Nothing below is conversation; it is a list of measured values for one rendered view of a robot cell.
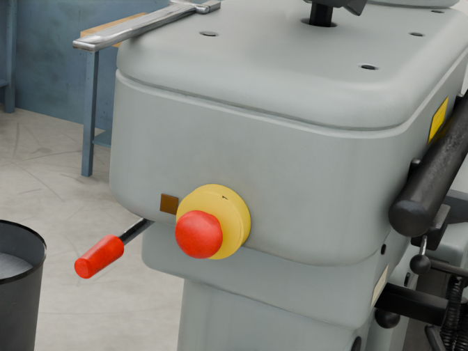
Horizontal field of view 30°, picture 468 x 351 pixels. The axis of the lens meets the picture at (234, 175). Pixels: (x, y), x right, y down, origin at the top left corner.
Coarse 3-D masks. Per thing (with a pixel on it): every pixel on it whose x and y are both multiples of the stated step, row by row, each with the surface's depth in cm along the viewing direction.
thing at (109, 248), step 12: (132, 228) 81; (144, 228) 83; (108, 240) 77; (120, 240) 78; (96, 252) 75; (108, 252) 76; (120, 252) 78; (84, 264) 74; (96, 264) 74; (108, 264) 76; (84, 276) 74
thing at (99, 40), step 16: (176, 0) 86; (144, 16) 77; (160, 16) 78; (176, 16) 80; (96, 32) 70; (112, 32) 70; (128, 32) 71; (144, 32) 74; (80, 48) 67; (96, 48) 67
